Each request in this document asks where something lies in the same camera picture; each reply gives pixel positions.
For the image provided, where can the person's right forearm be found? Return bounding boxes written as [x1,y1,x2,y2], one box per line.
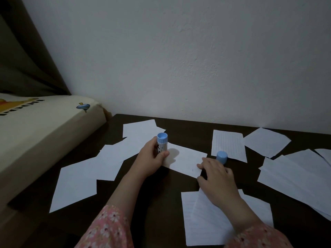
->
[218,197,294,248]

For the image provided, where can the person's left hand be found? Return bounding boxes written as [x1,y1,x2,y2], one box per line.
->
[129,136,170,178]

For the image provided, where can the person's left forearm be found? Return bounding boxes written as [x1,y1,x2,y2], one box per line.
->
[75,173,148,248]

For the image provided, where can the blue glue stick cap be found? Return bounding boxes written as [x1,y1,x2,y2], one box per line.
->
[216,151,228,165]

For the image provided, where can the dark brown curtain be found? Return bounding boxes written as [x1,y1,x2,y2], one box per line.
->
[0,0,72,97]

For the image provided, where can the white panda print glue stick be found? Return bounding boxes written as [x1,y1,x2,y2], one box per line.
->
[157,132,169,154]

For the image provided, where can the person's right hand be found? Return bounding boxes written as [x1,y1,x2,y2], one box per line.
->
[196,157,242,209]

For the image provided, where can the beige mattress with whale print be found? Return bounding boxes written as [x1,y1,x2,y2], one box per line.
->
[0,93,107,212]

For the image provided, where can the white paper sheets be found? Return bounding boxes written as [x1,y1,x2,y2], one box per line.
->
[49,119,331,221]

